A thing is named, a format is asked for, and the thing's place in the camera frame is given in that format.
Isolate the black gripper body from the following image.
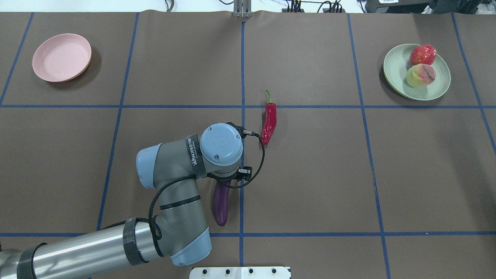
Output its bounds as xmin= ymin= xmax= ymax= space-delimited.
xmin=207 ymin=166 xmax=253 ymax=189

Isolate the purple eggplant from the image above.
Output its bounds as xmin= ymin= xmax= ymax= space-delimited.
xmin=212 ymin=180 xmax=232 ymax=226

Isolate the red chili pepper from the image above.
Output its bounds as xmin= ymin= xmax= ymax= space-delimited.
xmin=261 ymin=90 xmax=277 ymax=145

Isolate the yellow pink peach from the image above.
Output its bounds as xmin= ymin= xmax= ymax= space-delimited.
xmin=406 ymin=64 xmax=436 ymax=87

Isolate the red round fruit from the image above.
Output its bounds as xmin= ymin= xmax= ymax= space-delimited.
xmin=409 ymin=44 xmax=437 ymax=65

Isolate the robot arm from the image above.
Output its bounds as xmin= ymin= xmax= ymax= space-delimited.
xmin=1 ymin=122 xmax=260 ymax=279

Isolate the brown table mat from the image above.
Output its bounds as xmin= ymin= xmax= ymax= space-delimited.
xmin=1 ymin=10 xmax=495 ymax=279

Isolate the green plate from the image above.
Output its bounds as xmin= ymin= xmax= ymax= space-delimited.
xmin=383 ymin=44 xmax=451 ymax=101

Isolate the pink plate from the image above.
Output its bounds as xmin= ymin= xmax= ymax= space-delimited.
xmin=32 ymin=33 xmax=92 ymax=83

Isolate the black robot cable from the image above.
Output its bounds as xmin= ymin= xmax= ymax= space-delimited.
xmin=149 ymin=122 xmax=266 ymax=248

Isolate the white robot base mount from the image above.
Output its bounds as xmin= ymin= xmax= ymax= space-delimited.
xmin=189 ymin=266 xmax=292 ymax=279

